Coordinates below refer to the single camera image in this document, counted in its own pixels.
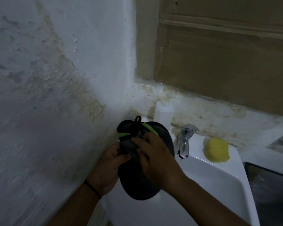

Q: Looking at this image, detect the black wrist band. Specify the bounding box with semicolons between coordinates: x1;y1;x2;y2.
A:
83;179;102;199

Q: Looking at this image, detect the dark glossy bin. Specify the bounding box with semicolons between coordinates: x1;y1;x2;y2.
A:
244;162;283;226

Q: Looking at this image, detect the white plastic bottle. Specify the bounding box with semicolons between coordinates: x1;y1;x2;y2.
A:
153;101;172;130

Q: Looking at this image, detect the chrome faucet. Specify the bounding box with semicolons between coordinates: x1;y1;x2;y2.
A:
177;125;199;159

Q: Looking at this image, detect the white ceramic sink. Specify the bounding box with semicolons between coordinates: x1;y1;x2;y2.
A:
101;115;260;226

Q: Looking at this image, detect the yellow sponge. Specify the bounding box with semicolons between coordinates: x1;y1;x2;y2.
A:
203;138;230;163

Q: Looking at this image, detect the person's left hand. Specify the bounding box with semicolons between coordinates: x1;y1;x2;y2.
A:
87;141;132;197

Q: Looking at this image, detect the person's left forearm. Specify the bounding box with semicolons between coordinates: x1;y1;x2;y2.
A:
47;185;102;226

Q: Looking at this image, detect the black shoe with green trim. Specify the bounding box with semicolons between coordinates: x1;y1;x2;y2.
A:
117;116;175;201

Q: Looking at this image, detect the person's right hand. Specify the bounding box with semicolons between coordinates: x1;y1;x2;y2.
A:
131;133;187;193

